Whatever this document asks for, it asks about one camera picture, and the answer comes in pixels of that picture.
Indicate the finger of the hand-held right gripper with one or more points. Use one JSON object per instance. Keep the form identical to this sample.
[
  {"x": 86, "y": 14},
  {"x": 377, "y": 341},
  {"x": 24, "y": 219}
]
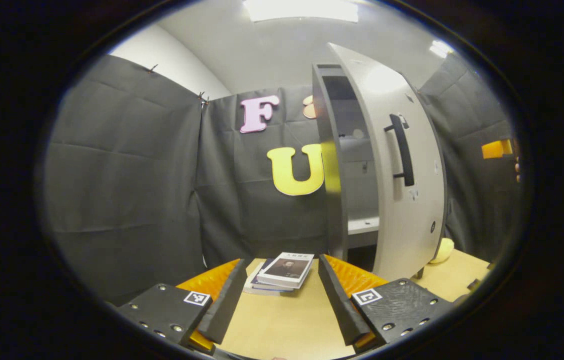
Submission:
[{"x": 496, "y": 149}]

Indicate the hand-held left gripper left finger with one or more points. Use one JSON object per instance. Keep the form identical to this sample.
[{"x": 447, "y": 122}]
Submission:
[{"x": 224, "y": 305}]

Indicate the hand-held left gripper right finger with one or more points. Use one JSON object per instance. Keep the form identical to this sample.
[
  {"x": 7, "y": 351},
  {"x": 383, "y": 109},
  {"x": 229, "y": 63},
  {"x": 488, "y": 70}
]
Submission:
[{"x": 342, "y": 305}]

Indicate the grey cabinet door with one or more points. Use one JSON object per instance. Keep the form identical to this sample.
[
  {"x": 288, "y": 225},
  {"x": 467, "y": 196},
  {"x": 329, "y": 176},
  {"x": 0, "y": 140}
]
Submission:
[{"x": 382, "y": 220}]

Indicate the grey cabinet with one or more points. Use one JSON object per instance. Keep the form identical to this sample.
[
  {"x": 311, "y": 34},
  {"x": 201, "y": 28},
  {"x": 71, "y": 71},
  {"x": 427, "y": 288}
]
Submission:
[{"x": 333, "y": 210}]

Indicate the blue cover book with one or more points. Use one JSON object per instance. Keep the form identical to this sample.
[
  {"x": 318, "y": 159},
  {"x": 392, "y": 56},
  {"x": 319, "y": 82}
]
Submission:
[{"x": 256, "y": 286}]

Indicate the pale yellow round object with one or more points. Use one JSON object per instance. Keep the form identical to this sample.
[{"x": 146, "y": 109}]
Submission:
[{"x": 443, "y": 250}]

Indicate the ceiling light panel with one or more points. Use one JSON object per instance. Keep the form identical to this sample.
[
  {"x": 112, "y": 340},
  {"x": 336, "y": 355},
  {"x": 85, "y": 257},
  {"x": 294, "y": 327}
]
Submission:
[
  {"x": 302, "y": 10},
  {"x": 441, "y": 48}
]

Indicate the black backdrop cloth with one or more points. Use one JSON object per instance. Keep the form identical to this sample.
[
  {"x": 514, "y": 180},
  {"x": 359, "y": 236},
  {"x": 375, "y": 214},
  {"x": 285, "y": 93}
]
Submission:
[{"x": 121, "y": 175}]

